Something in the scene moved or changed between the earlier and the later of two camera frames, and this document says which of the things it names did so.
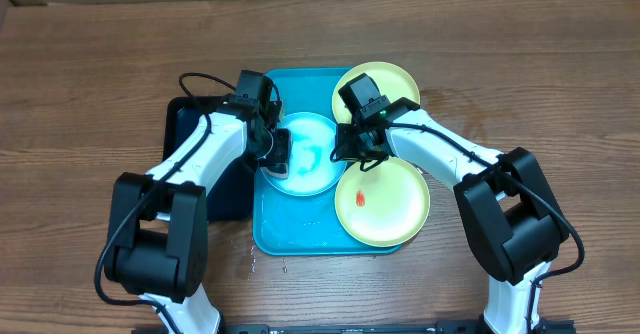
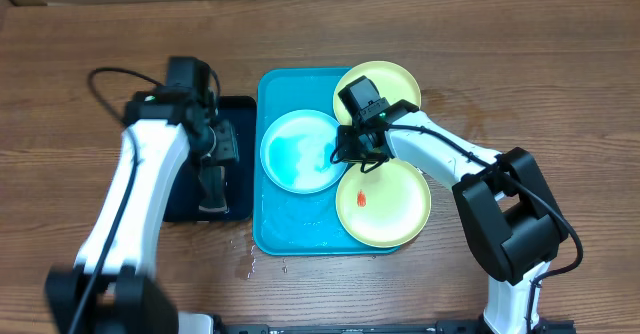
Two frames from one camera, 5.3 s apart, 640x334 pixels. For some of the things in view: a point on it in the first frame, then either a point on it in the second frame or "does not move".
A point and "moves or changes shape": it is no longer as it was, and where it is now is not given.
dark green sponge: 280,170 moves or changes shape
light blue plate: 313,169 does not move
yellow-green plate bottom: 385,206 does not move
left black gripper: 283,153 to 227,150
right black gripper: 349,134 does not move
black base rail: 398,327 does not move
